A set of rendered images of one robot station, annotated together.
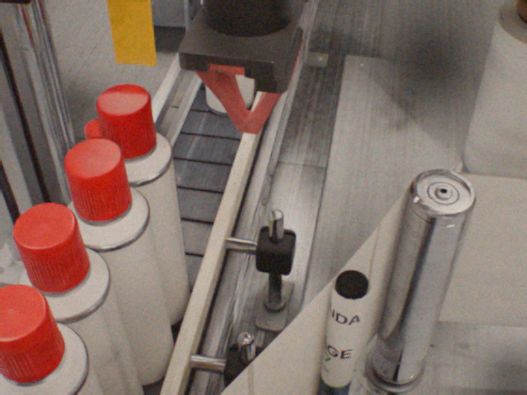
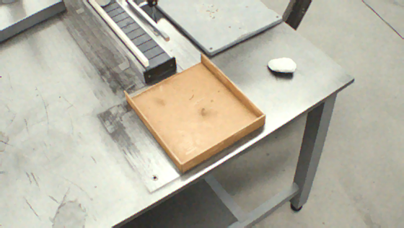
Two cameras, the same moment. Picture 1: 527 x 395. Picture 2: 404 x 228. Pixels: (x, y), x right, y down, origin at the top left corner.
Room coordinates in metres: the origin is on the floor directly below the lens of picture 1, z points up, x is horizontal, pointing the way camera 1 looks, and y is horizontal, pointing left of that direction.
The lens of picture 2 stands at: (2.01, -0.61, 1.74)
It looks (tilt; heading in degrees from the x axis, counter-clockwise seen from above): 50 degrees down; 139
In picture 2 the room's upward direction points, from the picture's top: 5 degrees counter-clockwise
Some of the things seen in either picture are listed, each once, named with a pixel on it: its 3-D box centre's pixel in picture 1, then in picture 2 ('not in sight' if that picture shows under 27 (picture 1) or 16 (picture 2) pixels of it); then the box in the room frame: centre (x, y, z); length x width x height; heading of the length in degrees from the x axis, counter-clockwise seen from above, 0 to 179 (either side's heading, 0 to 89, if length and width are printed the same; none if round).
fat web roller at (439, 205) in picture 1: (416, 293); not in sight; (0.26, -0.10, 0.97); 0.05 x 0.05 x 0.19
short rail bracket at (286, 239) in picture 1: (276, 261); not in sight; (0.36, -0.01, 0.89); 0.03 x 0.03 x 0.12; 79
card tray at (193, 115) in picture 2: not in sight; (192, 107); (1.41, -0.12, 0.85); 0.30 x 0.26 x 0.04; 169
